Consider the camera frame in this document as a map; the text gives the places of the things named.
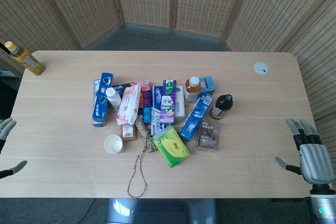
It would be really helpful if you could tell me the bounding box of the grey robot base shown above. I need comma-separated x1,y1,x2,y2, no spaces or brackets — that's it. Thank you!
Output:
104,198,218,224

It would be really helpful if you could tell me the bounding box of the white rectangular box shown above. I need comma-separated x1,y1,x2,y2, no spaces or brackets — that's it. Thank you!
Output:
173,85,186,119

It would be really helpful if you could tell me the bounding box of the purple and green toothpaste box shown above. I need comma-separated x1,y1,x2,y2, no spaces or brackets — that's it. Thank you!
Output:
159,79,177,124

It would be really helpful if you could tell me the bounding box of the pink box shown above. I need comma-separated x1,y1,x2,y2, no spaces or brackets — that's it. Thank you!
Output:
136,80,152,93

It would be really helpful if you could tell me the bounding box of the green tissue pack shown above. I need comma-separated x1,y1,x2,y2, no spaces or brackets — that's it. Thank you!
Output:
152,125,191,168

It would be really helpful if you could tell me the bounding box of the dark Oreo cookie pack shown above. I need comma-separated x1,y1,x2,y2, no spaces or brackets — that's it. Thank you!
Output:
112,83,138,95

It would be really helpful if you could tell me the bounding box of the woven folding screen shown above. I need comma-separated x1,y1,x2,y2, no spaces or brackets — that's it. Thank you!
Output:
0,0,336,180

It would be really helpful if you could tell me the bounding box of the small white plastic bottle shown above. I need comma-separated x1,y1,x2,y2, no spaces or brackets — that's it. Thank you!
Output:
105,87,123,111

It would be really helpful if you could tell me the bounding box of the brown snack packet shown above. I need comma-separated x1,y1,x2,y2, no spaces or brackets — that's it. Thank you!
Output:
195,120,222,153

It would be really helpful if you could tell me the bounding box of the large blue toothpaste box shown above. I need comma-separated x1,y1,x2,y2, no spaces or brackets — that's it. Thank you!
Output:
179,92,214,142

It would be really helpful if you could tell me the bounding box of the dark brown sauce bottle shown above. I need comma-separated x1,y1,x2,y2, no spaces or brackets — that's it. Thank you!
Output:
209,93,234,121

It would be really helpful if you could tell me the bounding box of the blue Oreo cookie box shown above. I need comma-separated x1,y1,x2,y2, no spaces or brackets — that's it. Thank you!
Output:
91,72,114,128

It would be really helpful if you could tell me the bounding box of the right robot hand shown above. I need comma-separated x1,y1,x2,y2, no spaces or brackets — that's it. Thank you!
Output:
275,118,336,185

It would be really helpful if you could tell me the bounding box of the pink wet wipes pack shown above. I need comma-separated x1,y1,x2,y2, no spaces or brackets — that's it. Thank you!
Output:
116,84,143,126

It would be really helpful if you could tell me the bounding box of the light blue small box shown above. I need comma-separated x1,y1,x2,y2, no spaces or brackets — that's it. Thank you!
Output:
198,76,216,94

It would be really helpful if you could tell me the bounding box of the yellow-capped green tea bottle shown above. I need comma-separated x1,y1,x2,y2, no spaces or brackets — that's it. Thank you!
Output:
4,41,46,76

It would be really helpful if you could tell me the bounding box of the purple and blue block toy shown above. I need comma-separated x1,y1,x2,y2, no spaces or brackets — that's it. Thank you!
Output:
138,90,154,124

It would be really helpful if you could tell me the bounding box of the blue and white toothpaste box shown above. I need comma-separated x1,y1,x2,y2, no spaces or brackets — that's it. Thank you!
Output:
151,85,166,136

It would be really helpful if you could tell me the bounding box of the white table cable grommet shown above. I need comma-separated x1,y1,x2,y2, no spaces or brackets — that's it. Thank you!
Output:
253,61,270,76

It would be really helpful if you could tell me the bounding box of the white paper cup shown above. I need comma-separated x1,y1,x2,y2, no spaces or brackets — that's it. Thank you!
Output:
103,134,124,154

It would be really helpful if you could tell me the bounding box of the white-capped orange tea bottle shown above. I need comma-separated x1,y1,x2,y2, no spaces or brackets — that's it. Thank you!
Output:
183,76,202,103

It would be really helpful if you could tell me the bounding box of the brown box with barcode label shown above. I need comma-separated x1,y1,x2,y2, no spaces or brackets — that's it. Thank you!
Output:
121,123,138,142

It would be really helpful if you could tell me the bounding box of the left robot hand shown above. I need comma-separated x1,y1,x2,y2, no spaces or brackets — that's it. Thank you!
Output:
0,118,28,179

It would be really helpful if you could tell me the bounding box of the braided beige rope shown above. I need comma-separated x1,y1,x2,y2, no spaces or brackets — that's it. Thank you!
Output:
127,115,158,198

